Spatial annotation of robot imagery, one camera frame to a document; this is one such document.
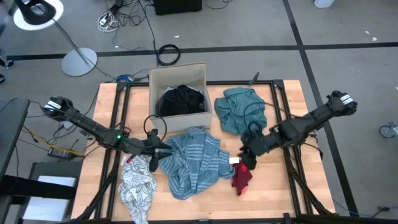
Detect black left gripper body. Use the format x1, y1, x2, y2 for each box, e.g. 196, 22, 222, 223
130, 129, 160, 172

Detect white leaf-print garment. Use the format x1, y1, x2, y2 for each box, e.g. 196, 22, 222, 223
117, 154, 159, 224

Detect teal crumpled garment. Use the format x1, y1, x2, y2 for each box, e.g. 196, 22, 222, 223
213, 87, 268, 136

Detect white power strip with cables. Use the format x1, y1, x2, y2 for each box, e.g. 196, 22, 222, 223
97, 11, 121, 33

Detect white floor object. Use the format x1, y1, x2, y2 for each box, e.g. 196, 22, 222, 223
313, 0, 336, 9

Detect grey caster wheel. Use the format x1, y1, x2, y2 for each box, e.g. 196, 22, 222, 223
379, 121, 398, 139

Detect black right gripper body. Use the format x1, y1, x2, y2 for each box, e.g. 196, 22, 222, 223
247, 124, 280, 156

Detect blue coiled cable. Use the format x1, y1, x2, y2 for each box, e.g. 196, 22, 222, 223
116, 73, 135, 83

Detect coiled black cable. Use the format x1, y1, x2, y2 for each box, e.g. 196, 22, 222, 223
157, 44, 182, 67

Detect black garment with grey waistband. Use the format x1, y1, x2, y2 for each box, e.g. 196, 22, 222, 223
156, 84, 206, 118

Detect red garment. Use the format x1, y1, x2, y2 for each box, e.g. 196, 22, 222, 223
231, 161, 253, 197

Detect floor lamp with round base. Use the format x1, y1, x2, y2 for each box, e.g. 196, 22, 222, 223
12, 0, 98, 77

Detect grey chair with white seat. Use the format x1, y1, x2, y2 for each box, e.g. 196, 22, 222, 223
15, 161, 83, 224

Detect small black garment striped band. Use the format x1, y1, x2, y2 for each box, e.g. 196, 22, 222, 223
239, 146, 259, 171

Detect black floor box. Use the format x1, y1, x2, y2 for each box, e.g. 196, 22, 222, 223
153, 0, 203, 16

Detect black power adapter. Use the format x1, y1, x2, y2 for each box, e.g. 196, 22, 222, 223
47, 146, 75, 161

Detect blue striped garment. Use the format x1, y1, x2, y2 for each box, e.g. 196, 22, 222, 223
157, 126, 236, 200

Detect beige fabric storage box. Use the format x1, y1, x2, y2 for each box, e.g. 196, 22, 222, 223
149, 62, 213, 134

